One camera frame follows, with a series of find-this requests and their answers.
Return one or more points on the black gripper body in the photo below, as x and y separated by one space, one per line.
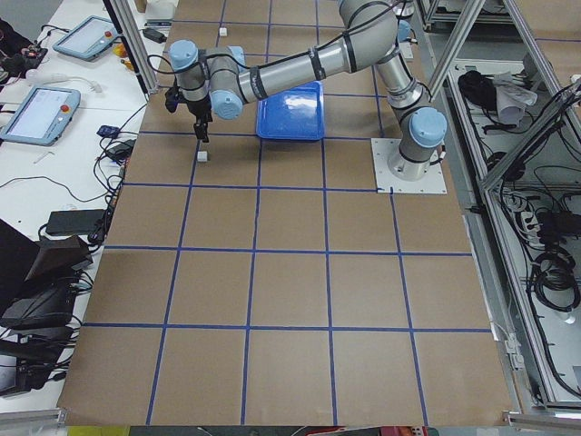
198 108

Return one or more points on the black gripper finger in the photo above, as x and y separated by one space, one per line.
200 127

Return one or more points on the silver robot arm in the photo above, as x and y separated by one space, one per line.
215 82

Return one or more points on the blue plastic tray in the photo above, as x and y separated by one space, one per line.
296 114

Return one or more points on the small blue black device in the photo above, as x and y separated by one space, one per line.
108 131

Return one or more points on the upper teach pendant tablet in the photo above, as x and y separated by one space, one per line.
87 40

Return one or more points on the teach pendant tablet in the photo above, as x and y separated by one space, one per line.
87 40
43 116

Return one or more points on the lower teach pendant tablet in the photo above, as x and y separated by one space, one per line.
43 116

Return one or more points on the black power adapter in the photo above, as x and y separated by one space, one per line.
73 222

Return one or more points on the aluminium frame post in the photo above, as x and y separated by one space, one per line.
123 20

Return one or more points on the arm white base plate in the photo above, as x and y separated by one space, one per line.
393 174

